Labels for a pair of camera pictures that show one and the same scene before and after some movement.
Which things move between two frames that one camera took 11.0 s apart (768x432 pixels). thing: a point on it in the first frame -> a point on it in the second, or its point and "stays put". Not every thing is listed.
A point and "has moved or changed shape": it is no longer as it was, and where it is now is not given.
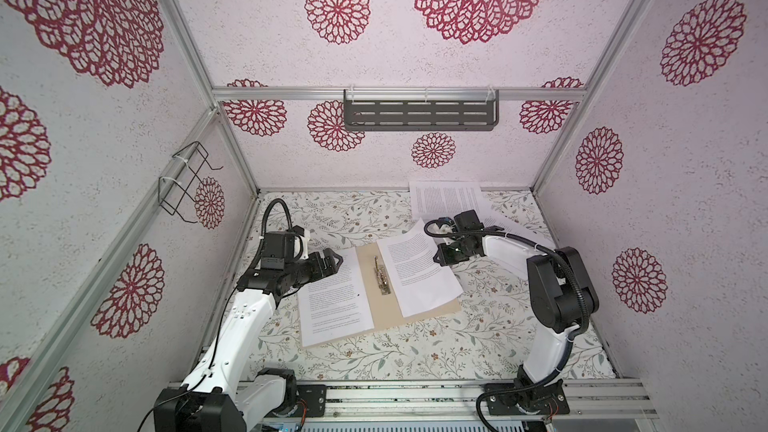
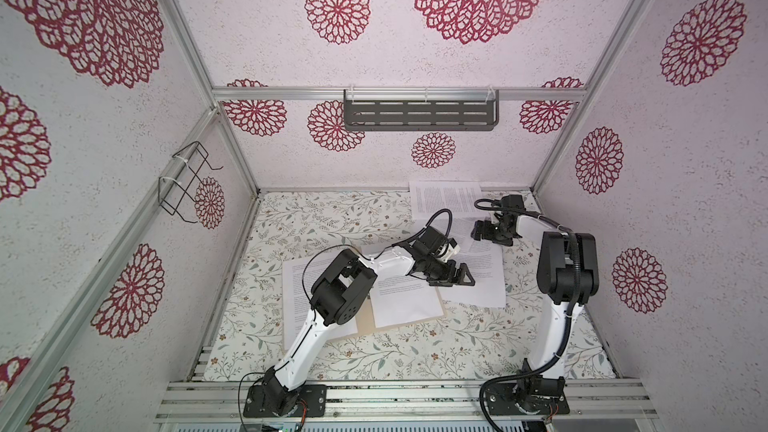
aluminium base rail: (450, 401) stays put
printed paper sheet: (335, 307) has moved or changed shape
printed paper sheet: (417, 280) has moved or changed shape
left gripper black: (327, 253) -> (446, 278)
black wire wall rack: (185, 179) stays put
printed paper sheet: (491, 218) has moved or changed shape
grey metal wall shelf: (416, 110) stays put
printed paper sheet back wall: (444, 199) stays put
